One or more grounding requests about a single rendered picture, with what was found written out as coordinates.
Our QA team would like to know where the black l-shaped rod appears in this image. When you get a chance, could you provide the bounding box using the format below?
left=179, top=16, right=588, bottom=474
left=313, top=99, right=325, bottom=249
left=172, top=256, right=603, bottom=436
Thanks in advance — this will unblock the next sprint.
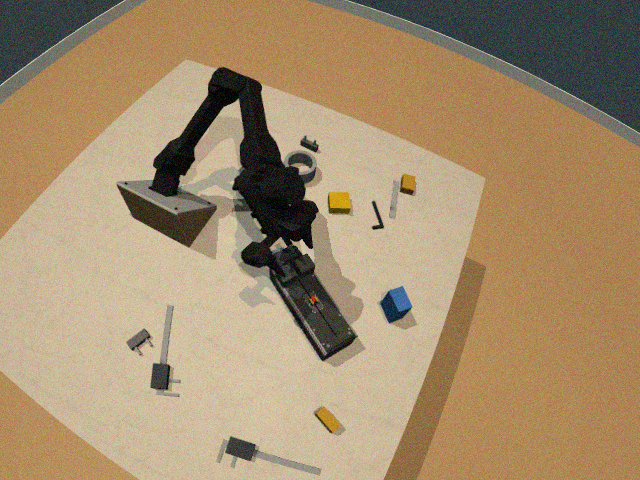
left=372, top=200, right=384, bottom=229

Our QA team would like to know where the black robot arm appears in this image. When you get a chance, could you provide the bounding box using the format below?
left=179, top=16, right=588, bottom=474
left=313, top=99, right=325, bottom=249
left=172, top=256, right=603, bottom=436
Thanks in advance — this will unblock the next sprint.
left=148, top=67, right=315, bottom=242

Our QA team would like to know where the blue cube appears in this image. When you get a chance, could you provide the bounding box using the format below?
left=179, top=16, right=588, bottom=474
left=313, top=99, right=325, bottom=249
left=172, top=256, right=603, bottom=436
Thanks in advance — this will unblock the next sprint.
left=381, top=286, right=413, bottom=323

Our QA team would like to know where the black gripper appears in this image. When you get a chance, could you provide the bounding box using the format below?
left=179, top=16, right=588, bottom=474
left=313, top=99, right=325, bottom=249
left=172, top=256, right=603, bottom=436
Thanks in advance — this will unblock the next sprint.
left=241, top=200, right=319, bottom=277

